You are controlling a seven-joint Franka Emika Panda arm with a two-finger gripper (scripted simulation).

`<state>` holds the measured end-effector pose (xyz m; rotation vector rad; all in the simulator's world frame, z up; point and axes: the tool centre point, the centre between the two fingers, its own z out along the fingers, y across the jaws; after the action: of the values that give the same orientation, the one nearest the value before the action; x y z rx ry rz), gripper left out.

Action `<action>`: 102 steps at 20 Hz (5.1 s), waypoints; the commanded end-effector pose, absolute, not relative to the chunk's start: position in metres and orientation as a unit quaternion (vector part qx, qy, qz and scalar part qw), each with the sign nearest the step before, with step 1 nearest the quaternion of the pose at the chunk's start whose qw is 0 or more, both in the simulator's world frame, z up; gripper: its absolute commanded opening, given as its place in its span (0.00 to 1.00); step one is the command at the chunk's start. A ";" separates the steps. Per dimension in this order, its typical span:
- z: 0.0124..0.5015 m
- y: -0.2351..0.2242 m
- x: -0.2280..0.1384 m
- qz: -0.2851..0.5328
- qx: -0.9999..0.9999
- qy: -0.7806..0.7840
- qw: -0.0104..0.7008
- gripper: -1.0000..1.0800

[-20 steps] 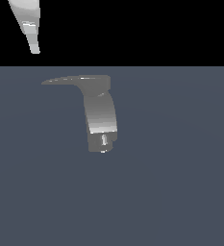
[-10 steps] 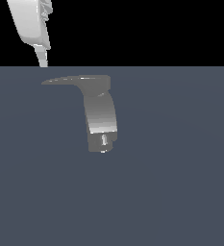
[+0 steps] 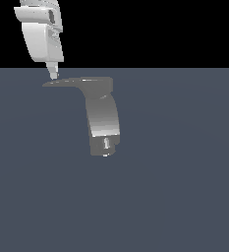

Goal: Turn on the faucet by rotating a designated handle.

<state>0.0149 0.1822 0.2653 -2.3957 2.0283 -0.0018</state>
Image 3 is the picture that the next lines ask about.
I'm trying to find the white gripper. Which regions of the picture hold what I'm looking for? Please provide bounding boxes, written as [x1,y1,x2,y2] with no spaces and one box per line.
[13,5,65,81]

